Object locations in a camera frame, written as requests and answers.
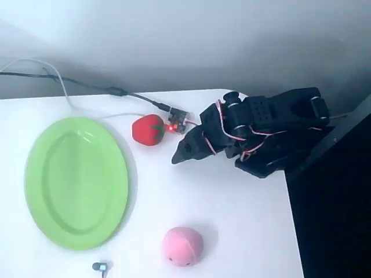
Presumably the green oval plate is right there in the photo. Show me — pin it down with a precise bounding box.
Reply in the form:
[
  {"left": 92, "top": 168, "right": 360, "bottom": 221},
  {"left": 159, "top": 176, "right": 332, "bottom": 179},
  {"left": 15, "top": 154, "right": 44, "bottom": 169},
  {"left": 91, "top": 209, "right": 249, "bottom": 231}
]
[{"left": 24, "top": 116, "right": 130, "bottom": 251}]

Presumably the grey earphone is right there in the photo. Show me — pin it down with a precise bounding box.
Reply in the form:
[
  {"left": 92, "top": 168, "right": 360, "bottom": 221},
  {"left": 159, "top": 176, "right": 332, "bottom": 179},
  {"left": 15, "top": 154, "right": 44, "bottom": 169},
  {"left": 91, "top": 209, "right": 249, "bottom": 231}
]
[{"left": 92, "top": 260, "right": 114, "bottom": 273}]

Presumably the black power cable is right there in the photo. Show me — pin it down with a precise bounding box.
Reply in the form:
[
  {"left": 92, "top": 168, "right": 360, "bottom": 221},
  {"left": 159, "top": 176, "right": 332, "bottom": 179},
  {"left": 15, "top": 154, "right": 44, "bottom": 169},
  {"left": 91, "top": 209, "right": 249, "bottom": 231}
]
[{"left": 0, "top": 71, "right": 171, "bottom": 113}]

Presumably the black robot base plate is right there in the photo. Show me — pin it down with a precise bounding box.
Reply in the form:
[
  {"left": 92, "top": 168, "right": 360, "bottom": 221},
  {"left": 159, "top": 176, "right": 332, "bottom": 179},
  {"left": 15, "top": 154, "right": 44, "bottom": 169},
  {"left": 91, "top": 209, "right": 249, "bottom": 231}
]
[{"left": 234, "top": 124, "right": 337, "bottom": 179}]

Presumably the pink plush ball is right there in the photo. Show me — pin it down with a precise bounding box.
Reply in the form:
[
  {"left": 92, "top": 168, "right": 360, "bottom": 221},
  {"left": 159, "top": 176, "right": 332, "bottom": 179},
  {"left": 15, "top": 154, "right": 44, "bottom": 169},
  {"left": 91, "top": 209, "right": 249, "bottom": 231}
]
[{"left": 162, "top": 226, "right": 205, "bottom": 267}]

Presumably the motor controller board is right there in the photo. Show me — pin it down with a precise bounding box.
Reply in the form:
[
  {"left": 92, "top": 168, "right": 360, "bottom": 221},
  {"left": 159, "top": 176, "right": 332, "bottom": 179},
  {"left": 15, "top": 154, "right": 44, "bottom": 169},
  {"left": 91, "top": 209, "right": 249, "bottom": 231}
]
[{"left": 166, "top": 107, "right": 192, "bottom": 135}]

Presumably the white cable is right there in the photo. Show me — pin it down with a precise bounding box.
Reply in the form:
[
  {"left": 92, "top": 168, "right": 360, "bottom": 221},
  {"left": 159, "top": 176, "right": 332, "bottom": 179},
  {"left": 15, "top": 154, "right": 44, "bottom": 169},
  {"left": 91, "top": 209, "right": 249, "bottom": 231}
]
[{"left": 0, "top": 58, "right": 143, "bottom": 119}]

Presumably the red plush strawberry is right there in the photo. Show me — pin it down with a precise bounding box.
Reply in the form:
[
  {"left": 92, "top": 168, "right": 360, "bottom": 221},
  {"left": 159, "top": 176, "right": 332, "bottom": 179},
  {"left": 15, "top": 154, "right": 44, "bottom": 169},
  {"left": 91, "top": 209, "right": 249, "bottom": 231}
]
[{"left": 132, "top": 114, "right": 165, "bottom": 147}]

